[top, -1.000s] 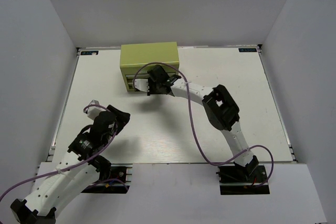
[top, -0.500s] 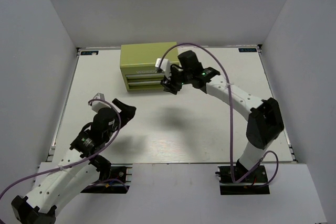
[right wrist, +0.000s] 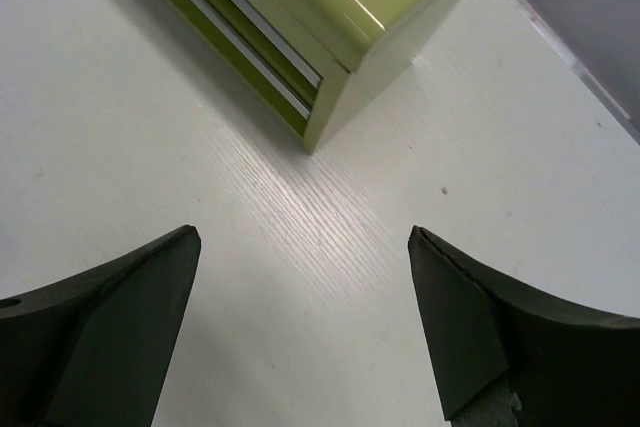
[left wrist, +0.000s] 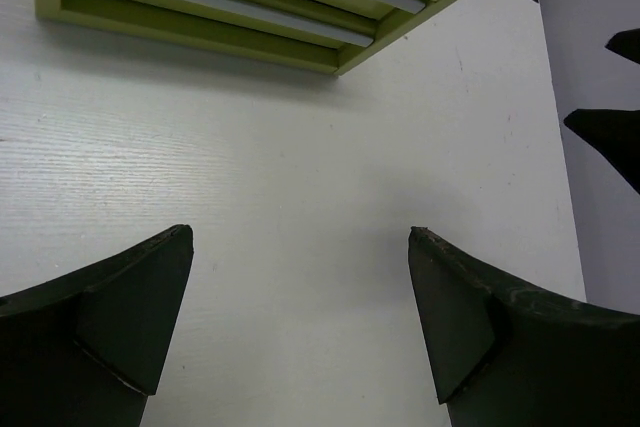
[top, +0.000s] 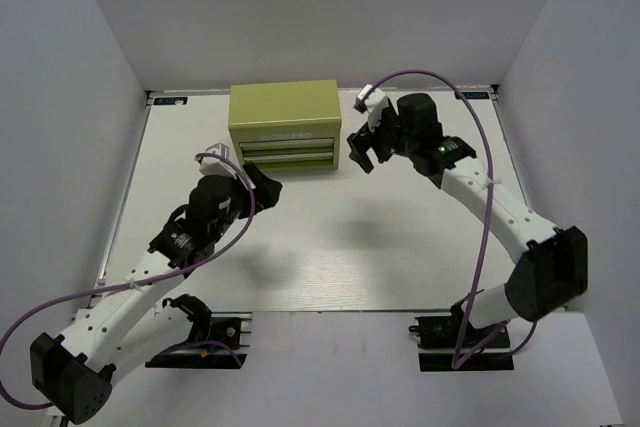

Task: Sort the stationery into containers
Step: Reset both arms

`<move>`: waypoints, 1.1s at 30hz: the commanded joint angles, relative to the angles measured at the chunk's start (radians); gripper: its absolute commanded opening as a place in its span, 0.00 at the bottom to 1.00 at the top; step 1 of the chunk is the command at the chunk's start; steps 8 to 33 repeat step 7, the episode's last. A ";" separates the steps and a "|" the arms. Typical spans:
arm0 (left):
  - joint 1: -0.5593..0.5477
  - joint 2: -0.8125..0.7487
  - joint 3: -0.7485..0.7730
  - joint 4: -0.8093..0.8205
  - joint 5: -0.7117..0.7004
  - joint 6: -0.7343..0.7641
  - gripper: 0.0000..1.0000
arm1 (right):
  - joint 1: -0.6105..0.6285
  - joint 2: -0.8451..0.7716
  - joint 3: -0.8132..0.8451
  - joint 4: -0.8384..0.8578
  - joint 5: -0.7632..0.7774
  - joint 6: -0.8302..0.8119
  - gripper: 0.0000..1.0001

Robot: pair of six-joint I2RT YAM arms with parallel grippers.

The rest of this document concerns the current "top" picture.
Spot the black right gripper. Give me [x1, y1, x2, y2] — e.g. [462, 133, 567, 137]
[348, 103, 418, 173]

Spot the green drawer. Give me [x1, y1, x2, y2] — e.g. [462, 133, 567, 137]
[240, 138, 334, 152]
[244, 151, 334, 166]

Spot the green top drawer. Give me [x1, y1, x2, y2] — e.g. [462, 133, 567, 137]
[240, 138, 334, 152]

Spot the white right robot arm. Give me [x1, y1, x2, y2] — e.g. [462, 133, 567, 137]
[347, 85, 588, 346]

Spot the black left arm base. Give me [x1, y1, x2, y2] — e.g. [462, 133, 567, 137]
[145, 294, 252, 370]

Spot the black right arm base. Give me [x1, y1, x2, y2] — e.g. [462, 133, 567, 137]
[407, 314, 516, 374]

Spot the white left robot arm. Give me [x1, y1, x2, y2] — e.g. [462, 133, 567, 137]
[30, 163, 282, 425]

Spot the green metal drawer toolbox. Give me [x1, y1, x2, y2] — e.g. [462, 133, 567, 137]
[228, 80, 342, 171]

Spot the blue right corner label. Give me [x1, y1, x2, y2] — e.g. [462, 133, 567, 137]
[455, 91, 490, 100]

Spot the blue corner label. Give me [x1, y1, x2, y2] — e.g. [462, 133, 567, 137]
[153, 96, 188, 106]
[455, 91, 490, 100]

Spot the blue left corner label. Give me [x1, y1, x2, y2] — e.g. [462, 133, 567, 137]
[153, 96, 188, 106]

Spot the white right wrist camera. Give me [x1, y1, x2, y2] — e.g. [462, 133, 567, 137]
[354, 84, 390, 124]

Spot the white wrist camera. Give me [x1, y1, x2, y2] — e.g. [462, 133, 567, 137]
[354, 84, 390, 124]
[195, 142, 230, 175]

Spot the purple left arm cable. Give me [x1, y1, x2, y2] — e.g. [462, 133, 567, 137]
[0, 152, 259, 394]

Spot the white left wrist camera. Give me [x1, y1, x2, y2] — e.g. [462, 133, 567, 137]
[195, 142, 230, 175]

